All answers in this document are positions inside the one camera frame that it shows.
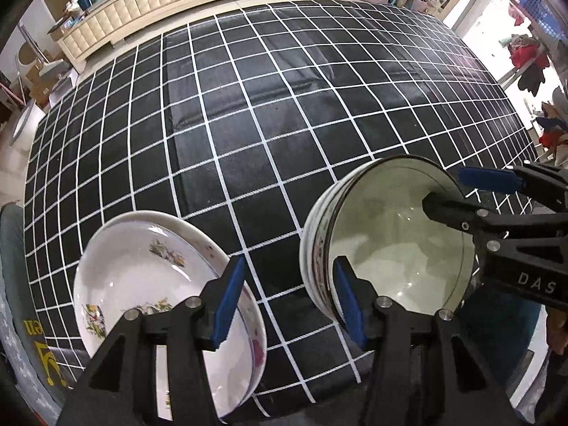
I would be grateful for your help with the cream padded low cabinet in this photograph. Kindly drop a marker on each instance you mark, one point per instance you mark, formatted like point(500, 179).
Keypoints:
point(146, 4)

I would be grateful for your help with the cardboard box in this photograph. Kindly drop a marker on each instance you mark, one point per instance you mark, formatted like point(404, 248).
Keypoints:
point(41, 84)

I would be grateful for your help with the white plate with pink flowers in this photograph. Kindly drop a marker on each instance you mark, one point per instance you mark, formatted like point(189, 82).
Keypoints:
point(257, 346)

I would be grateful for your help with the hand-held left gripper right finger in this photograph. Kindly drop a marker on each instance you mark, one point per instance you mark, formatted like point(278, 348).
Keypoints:
point(350, 301)

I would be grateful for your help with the white bowl with red mark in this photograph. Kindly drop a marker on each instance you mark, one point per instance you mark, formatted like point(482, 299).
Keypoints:
point(310, 253)

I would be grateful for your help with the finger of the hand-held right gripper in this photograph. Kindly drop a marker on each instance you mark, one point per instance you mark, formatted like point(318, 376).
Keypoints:
point(448, 209)
point(488, 177)

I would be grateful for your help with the grey patterned cloth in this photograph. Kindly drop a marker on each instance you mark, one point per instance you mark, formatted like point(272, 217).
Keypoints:
point(6, 319)

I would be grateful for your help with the person's dark blue trousers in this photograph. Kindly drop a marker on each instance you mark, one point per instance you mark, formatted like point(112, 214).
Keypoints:
point(501, 346)

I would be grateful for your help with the red garment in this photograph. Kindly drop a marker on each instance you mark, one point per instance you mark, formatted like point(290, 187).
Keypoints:
point(528, 53)

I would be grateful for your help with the blue plastic basket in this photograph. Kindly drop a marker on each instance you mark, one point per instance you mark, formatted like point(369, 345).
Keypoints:
point(543, 9)

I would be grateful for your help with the white round tub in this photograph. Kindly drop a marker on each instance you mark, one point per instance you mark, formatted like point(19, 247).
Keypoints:
point(24, 124)

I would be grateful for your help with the white plate with bird print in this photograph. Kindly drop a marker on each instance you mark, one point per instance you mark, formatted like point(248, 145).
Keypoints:
point(133, 275)

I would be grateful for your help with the black white-grid tablecloth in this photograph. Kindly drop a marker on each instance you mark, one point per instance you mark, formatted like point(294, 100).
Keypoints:
point(266, 120)

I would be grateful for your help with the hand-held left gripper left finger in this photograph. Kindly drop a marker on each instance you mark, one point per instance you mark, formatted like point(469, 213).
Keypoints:
point(228, 301)

